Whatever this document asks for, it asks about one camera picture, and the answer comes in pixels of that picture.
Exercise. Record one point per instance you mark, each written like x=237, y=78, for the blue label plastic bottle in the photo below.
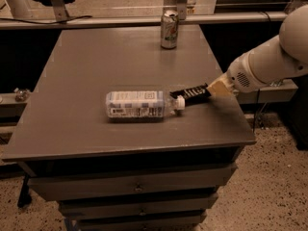
x=142, y=104

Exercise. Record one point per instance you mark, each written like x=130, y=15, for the black rxbar chocolate bar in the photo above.
x=194, y=95

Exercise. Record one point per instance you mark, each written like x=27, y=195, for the top grey drawer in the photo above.
x=111, y=184

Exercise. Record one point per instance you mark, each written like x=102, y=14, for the metal railing bar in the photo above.
x=86, y=21

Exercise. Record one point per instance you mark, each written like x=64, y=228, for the white pipe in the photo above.
x=20, y=9

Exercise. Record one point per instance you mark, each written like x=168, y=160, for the middle grey drawer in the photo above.
x=150, y=205

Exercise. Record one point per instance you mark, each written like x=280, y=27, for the bottom grey drawer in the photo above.
x=141, y=223

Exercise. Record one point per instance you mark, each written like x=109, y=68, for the small shiny crumpled object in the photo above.
x=21, y=95

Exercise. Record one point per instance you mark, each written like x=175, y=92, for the grey drawer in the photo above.
x=150, y=205
x=111, y=184
x=141, y=223

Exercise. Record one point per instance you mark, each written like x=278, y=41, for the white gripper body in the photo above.
x=240, y=75

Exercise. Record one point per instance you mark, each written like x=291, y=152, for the grey drawer cabinet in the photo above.
x=65, y=131

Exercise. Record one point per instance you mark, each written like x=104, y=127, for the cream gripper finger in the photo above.
x=219, y=89
x=223, y=79

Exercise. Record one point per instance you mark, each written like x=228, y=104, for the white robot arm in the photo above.
x=281, y=57

